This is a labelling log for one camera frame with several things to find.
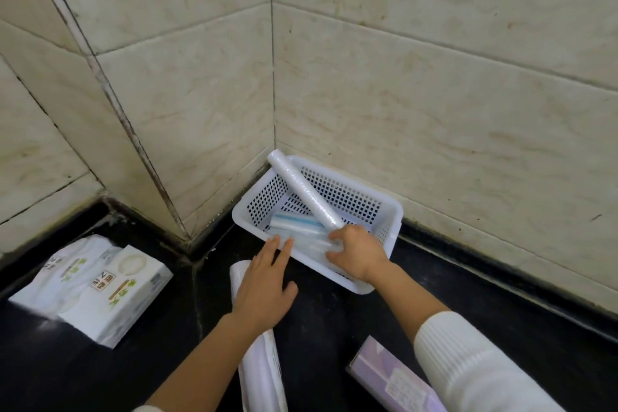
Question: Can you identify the person's right hand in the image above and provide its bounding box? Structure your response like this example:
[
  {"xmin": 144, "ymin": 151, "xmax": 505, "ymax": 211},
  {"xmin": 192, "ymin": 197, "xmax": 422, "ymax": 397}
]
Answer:
[{"xmin": 325, "ymin": 225, "xmax": 391, "ymax": 285}]

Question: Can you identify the person's left hand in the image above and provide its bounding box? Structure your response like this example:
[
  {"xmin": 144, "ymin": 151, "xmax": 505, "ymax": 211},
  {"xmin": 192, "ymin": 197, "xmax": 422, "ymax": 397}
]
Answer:
[{"xmin": 232, "ymin": 234, "xmax": 299, "ymax": 333}]

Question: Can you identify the clear zip bag pack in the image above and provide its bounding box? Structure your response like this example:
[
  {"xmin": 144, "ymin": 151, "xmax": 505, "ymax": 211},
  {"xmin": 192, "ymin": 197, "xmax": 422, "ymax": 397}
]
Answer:
[{"xmin": 268, "ymin": 212, "xmax": 345, "ymax": 259}]

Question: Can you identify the person's right forearm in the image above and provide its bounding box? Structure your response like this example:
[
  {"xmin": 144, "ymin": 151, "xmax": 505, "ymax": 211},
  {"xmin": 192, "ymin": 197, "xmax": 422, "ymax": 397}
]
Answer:
[{"xmin": 371, "ymin": 261, "xmax": 567, "ymax": 412}]

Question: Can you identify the person's left forearm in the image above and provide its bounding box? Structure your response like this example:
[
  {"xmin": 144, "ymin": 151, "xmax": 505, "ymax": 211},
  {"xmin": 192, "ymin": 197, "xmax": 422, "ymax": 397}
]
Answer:
[{"xmin": 134, "ymin": 312, "xmax": 272, "ymax": 412}]

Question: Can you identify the white perforated plastic basket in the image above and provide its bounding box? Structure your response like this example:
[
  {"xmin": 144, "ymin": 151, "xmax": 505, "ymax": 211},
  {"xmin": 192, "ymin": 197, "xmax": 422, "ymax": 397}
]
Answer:
[{"xmin": 232, "ymin": 155, "xmax": 404, "ymax": 295}]

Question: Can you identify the clear plastic wrap roll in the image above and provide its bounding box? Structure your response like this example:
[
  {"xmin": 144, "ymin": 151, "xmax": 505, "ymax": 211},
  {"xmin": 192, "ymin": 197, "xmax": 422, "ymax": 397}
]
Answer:
[{"xmin": 267, "ymin": 149, "xmax": 346, "ymax": 230}]

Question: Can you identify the white paper roll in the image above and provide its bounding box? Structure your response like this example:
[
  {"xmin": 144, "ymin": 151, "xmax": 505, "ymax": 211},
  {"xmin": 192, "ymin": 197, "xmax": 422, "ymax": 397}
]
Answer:
[{"xmin": 229, "ymin": 259, "xmax": 289, "ymax": 412}]

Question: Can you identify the purple cardboard box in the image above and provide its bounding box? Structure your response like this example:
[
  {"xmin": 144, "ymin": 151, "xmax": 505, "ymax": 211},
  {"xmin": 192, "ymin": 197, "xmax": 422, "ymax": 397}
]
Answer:
[{"xmin": 346, "ymin": 335, "xmax": 448, "ymax": 412}]

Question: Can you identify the white tissue pack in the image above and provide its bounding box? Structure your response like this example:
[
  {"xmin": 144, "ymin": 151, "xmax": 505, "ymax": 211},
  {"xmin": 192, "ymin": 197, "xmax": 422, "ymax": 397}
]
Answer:
[
  {"xmin": 57, "ymin": 245, "xmax": 174, "ymax": 349},
  {"xmin": 8, "ymin": 234, "xmax": 122, "ymax": 321}
]

